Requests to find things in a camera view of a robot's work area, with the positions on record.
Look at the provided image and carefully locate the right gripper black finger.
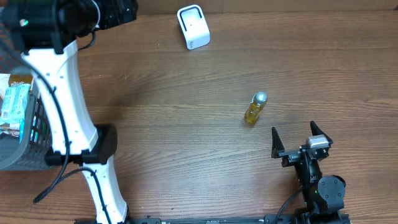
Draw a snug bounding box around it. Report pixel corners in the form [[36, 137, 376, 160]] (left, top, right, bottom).
[[310, 121, 325, 136], [271, 127, 285, 159]]

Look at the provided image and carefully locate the yellow dish soap bottle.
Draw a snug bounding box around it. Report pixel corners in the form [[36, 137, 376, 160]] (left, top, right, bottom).
[[244, 91, 267, 124]]

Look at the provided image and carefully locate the teal snack wrapper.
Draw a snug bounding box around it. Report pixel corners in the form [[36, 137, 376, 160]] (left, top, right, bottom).
[[0, 83, 32, 131]]

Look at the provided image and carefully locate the brown snack pouch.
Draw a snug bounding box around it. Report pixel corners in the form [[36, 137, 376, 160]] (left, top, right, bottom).
[[0, 73, 33, 96]]

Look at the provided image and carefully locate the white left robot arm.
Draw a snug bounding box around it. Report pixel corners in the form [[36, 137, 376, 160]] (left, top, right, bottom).
[[2, 0, 139, 223]]

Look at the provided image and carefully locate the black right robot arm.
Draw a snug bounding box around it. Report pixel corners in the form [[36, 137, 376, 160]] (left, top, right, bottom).
[[270, 121, 351, 223]]

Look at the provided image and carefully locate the white barcode scanner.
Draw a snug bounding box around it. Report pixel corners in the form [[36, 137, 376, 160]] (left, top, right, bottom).
[[177, 4, 210, 50]]

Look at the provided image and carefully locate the grey plastic mesh basket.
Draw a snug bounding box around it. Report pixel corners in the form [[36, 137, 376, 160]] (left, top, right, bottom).
[[0, 21, 53, 171]]

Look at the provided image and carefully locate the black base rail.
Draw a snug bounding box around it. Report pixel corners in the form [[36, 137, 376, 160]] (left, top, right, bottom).
[[74, 215, 351, 224]]

